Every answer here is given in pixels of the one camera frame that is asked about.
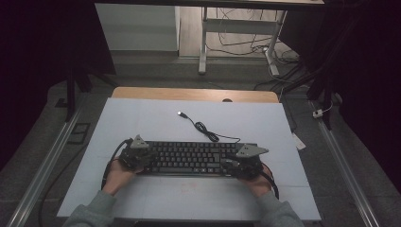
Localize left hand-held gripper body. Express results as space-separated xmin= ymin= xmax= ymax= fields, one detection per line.
xmin=118 ymin=134 xmax=156 ymax=173

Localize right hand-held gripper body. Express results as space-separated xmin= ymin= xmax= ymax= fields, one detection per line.
xmin=231 ymin=143 xmax=270 ymax=182

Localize black computer keyboard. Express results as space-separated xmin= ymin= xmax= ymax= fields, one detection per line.
xmin=138 ymin=140 xmax=263 ymax=178

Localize person's right hand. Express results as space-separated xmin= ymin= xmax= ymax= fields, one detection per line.
xmin=237 ymin=164 xmax=274 ymax=199

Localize person's left hand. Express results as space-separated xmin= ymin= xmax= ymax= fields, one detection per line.
xmin=101 ymin=157 xmax=140 ymax=197

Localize white table cover sheet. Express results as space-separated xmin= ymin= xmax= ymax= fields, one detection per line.
xmin=56 ymin=97 xmax=323 ymax=221

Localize white paper tag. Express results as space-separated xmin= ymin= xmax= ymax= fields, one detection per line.
xmin=290 ymin=132 xmax=307 ymax=151

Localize black floor plates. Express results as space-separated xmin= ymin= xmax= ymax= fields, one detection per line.
xmin=67 ymin=122 xmax=92 ymax=146

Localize wooden table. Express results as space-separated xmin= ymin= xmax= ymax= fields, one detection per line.
xmin=112 ymin=86 xmax=280 ymax=104

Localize black metal stand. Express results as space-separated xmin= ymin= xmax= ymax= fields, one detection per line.
xmin=55 ymin=61 xmax=118 ymax=123
xmin=306 ymin=61 xmax=342 ymax=131

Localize white cabinet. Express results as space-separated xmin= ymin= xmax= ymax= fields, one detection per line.
xmin=95 ymin=3 xmax=181 ymax=52

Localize dark curtain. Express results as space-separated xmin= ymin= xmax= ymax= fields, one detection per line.
xmin=0 ymin=0 xmax=116 ymax=173
xmin=278 ymin=0 xmax=401 ymax=192

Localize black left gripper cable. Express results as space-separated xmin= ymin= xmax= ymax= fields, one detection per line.
xmin=100 ymin=137 xmax=133 ymax=191

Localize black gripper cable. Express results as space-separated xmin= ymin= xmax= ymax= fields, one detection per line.
xmin=100 ymin=137 xmax=133 ymax=191
xmin=260 ymin=162 xmax=281 ymax=201

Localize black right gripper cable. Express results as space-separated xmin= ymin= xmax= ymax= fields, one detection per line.
xmin=260 ymin=162 xmax=281 ymax=201

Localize black keyboard usb cable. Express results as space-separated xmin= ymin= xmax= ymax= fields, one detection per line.
xmin=177 ymin=111 xmax=242 ymax=145

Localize aluminium floor rail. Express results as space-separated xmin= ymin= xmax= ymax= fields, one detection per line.
xmin=6 ymin=94 xmax=90 ymax=227
xmin=310 ymin=100 xmax=381 ymax=227

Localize bundle of floor cables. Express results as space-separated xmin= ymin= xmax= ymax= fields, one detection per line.
xmin=206 ymin=8 xmax=313 ymax=93

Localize desk with white frame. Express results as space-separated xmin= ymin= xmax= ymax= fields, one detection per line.
xmin=94 ymin=0 xmax=325 ymax=77

